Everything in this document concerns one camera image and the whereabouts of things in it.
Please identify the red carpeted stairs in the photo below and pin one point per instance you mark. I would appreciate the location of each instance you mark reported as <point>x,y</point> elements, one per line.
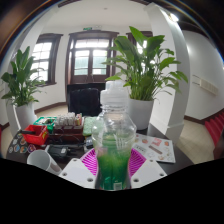
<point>215,128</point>

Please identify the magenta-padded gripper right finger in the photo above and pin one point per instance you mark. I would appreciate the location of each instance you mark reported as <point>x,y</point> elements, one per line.
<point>150,171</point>

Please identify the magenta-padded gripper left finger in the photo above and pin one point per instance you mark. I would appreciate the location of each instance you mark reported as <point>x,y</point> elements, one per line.
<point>75,171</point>

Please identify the black flat device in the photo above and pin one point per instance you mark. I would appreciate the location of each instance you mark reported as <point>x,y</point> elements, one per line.
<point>58,150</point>

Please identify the large leafy plant in white pot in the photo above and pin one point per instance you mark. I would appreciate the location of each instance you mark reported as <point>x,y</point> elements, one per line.
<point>143,73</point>

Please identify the dark mat with round stickers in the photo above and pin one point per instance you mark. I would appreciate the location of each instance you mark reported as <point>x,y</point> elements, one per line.
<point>18,145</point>

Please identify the dark framed window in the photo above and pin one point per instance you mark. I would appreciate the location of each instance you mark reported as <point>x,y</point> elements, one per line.
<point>43,58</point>

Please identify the white wall heater unit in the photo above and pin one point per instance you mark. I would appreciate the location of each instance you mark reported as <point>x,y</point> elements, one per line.
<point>206,85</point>

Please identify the red plastic box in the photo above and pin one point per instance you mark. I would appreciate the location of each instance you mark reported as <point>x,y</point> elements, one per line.
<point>35,135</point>

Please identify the green exit sign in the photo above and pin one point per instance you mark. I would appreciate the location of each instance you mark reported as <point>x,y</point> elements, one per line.
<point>87,29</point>

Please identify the green folded cloth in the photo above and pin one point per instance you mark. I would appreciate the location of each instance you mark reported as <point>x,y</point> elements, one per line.
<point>88,126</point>

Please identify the clear bottle with green drink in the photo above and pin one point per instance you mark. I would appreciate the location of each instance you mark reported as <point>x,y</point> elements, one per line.
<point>113,140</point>

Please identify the white paper cup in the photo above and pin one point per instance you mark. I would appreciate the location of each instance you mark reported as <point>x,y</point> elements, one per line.
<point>41,159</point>

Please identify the black chair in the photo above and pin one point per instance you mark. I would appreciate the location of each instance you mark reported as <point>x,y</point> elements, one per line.
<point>83,100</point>

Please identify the wooden tray of small packets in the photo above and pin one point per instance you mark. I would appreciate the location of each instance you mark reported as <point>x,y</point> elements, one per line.
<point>68,121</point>

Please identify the white printed menu sheet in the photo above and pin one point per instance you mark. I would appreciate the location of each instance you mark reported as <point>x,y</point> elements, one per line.
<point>156,148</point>

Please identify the dark wooden double door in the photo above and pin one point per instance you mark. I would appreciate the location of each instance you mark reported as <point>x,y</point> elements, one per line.
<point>88,56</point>

